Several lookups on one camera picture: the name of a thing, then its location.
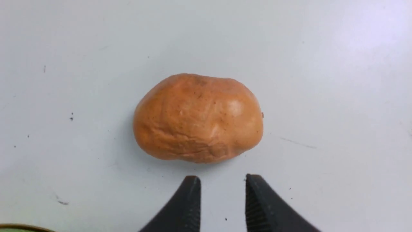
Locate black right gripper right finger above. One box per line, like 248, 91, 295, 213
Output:
245, 174, 319, 232

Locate toy potato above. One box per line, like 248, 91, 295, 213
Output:
133, 73, 264, 163

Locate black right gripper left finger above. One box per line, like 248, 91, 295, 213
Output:
140, 175, 201, 232

